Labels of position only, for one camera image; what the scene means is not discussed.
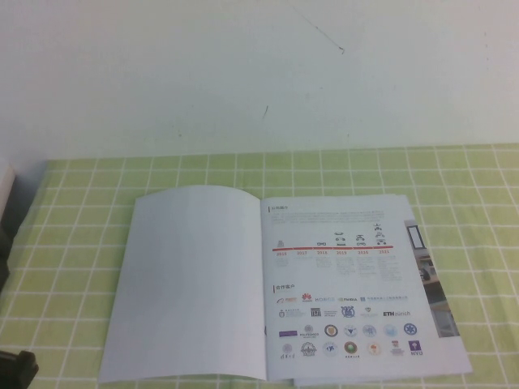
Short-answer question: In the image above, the office photo cover booklet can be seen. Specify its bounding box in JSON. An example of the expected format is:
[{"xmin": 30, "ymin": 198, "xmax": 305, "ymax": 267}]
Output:
[{"xmin": 294, "ymin": 193, "xmax": 474, "ymax": 389}]

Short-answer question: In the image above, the green checked tablecloth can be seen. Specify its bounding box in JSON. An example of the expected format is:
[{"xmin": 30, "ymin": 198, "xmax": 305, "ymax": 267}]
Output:
[{"xmin": 0, "ymin": 143, "xmax": 519, "ymax": 389}]

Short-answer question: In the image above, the desert cover AgileX booklet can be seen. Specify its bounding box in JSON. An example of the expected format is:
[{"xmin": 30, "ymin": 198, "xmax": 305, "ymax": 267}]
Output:
[{"xmin": 98, "ymin": 185, "xmax": 453, "ymax": 385}]

